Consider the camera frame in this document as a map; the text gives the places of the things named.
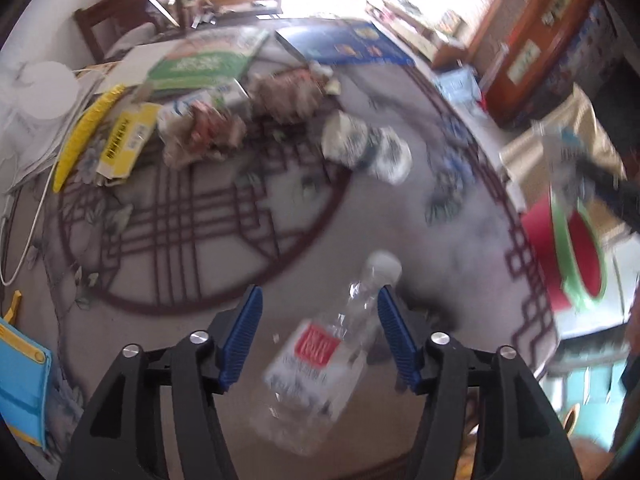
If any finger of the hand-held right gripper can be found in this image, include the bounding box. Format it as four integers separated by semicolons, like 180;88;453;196
575;159;640;235

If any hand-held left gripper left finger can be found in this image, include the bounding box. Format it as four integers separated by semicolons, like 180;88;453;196
57;285;263;480

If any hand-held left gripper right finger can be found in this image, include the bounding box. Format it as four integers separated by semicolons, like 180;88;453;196
377;285;583;480

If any red bin with green rim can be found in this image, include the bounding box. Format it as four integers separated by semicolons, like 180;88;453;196
520;185;608;311

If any clear plastic bottle red label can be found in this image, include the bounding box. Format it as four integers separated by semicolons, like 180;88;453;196
250;252;403;456

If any blue plastic bag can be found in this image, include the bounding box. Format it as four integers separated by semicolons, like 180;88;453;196
435;67;483;106

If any pink white wrapper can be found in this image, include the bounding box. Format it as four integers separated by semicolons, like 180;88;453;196
162;100;248;168

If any blue yellow plastic item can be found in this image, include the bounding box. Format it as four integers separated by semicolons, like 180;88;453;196
0;317;53;451

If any small yellow carton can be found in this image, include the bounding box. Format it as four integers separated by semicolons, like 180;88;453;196
96;102;161;181

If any yellow clip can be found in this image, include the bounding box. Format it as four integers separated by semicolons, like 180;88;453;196
4;290;23;323

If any crumpled brown wrapper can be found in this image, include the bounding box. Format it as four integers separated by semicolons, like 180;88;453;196
247;67;333;123

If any wooden television cabinet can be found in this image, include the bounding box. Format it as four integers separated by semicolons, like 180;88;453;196
367;0;466;58

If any yellow plastic strip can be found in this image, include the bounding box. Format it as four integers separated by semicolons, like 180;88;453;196
52;85;126;193

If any green white paper box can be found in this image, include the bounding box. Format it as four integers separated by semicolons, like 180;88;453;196
145;27;271;101

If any white paper sheet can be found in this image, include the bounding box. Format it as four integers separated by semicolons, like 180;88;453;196
102;42;176;93

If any blue book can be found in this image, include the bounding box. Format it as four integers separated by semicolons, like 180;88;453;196
276;19;416;67

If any dark wooden chair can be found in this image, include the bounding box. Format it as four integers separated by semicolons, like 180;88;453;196
74;0;186;63

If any white cable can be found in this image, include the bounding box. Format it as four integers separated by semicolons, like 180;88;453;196
0;165;56;287

